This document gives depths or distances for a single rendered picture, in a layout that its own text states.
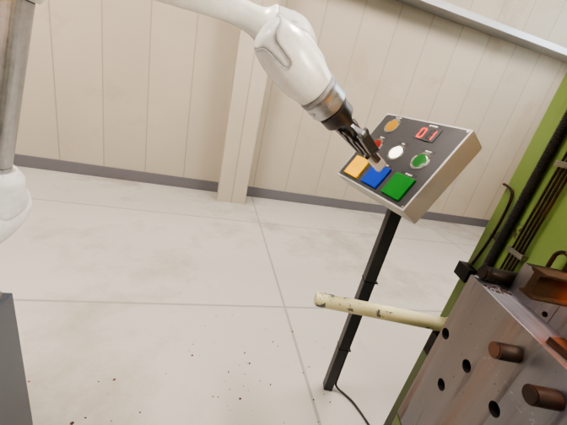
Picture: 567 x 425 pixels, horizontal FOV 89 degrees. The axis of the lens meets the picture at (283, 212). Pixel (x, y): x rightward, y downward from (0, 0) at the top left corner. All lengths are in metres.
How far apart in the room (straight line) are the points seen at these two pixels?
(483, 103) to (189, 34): 3.57
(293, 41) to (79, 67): 3.05
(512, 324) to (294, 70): 0.59
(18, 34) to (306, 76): 0.58
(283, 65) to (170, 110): 2.80
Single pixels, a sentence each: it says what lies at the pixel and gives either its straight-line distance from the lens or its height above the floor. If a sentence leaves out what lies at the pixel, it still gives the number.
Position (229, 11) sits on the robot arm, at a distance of 0.74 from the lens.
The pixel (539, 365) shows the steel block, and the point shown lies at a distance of 0.62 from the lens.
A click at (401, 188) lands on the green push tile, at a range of 0.89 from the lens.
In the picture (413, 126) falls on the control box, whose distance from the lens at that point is 1.04.
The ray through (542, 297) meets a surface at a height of 0.98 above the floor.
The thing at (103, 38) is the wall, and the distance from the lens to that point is 3.47.
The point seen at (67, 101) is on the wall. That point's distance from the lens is 3.60.
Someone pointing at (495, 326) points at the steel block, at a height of 0.88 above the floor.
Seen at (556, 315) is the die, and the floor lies 0.94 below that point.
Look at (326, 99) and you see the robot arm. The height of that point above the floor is 1.19.
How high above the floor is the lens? 1.17
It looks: 21 degrees down
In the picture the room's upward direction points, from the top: 13 degrees clockwise
